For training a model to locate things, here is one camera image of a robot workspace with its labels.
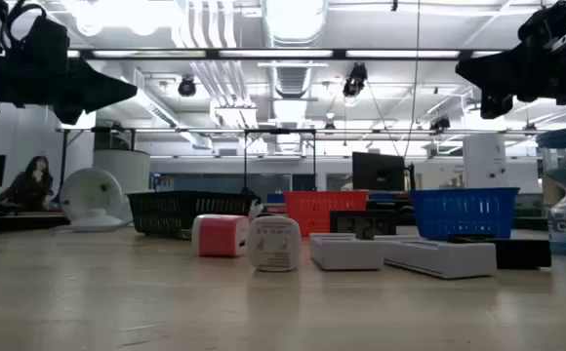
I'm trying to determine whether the black digital clock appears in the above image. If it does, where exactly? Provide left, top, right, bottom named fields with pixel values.
left=329, top=210, right=397, bottom=241

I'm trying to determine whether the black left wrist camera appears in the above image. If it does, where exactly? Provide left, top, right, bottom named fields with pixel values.
left=21, top=18, right=71, bottom=74

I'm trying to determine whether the white round desk lamp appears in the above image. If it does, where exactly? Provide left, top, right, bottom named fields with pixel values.
left=58, top=168, right=127, bottom=233

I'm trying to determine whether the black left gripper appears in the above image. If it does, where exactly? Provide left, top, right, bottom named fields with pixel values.
left=0, top=52, right=139, bottom=127

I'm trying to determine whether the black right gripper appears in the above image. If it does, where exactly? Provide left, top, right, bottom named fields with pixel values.
left=455, top=41, right=566, bottom=121

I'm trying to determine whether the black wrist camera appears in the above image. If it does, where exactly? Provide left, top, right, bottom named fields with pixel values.
left=516, top=0, right=566, bottom=50
left=21, top=18, right=71, bottom=74

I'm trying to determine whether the dark background desk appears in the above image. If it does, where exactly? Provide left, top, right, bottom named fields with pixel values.
left=0, top=208, right=72, bottom=234

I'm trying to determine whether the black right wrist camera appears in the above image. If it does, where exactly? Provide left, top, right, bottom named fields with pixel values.
left=516, top=0, right=566, bottom=50

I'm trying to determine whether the person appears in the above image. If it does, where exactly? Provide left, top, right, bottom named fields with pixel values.
left=0, top=155, right=55, bottom=212

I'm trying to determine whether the black ceiling spotlight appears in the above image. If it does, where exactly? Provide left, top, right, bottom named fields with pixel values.
left=177, top=74, right=198, bottom=98
left=342, top=61, right=369, bottom=98
left=428, top=115, right=453, bottom=134

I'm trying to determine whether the blue mesh plastic basket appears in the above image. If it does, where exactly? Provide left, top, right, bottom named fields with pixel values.
left=409, top=186, right=521, bottom=242

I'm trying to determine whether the blue white charger cube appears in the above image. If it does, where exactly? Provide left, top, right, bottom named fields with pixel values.
left=246, top=214, right=303, bottom=273

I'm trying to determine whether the red mesh plastic basket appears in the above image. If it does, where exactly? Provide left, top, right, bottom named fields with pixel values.
left=283, top=190, right=370, bottom=239

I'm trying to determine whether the black mesh plastic basket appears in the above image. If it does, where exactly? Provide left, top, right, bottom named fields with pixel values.
left=126, top=190, right=261, bottom=241

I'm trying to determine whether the dark blue mini stapler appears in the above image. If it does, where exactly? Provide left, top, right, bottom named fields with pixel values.
left=447, top=232, right=553, bottom=271

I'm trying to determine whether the black background rig frame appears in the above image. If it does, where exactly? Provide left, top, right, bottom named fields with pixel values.
left=56, top=125, right=319, bottom=202

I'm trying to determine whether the white digital clock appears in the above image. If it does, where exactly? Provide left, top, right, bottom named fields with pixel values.
left=383, top=237, right=499, bottom=281
left=308, top=232, right=385, bottom=272

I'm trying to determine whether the pink white charger cube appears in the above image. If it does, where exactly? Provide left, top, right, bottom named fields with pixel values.
left=191, top=214, right=251, bottom=258

